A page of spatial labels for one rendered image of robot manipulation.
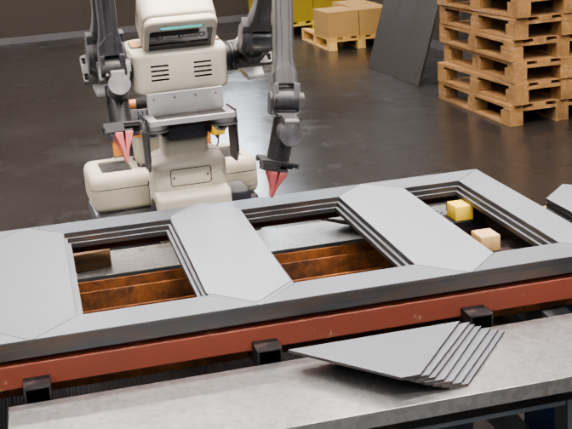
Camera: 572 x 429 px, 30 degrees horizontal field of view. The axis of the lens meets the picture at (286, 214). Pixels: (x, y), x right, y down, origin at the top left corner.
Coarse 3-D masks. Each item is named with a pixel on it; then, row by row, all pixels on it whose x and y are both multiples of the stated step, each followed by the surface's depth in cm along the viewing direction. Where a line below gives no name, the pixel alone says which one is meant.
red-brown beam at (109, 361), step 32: (480, 288) 221; (512, 288) 221; (544, 288) 223; (288, 320) 211; (320, 320) 212; (352, 320) 214; (384, 320) 215; (416, 320) 217; (64, 352) 203; (96, 352) 202; (128, 352) 204; (160, 352) 205; (192, 352) 207; (224, 352) 209; (0, 384) 199
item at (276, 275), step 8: (248, 272) 225; (256, 272) 225; (264, 272) 225; (272, 272) 224; (280, 272) 224; (200, 280) 223; (208, 280) 223; (216, 280) 222; (224, 280) 222; (232, 280) 222; (240, 280) 221; (248, 280) 221; (256, 280) 221; (264, 280) 220; (272, 280) 220; (280, 280) 220; (288, 280) 219; (208, 288) 218; (216, 288) 218; (224, 288) 218; (232, 288) 217
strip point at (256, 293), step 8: (240, 288) 217; (248, 288) 217; (256, 288) 216; (264, 288) 216; (272, 288) 216; (232, 296) 213; (240, 296) 212; (248, 296) 212; (256, 296) 212; (264, 296) 212
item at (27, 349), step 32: (416, 192) 280; (448, 192) 282; (160, 224) 266; (352, 224) 261; (512, 224) 251; (384, 256) 239; (192, 288) 227; (384, 288) 213; (416, 288) 215; (448, 288) 217; (160, 320) 204; (192, 320) 205; (224, 320) 207; (256, 320) 209; (0, 352) 198; (32, 352) 199
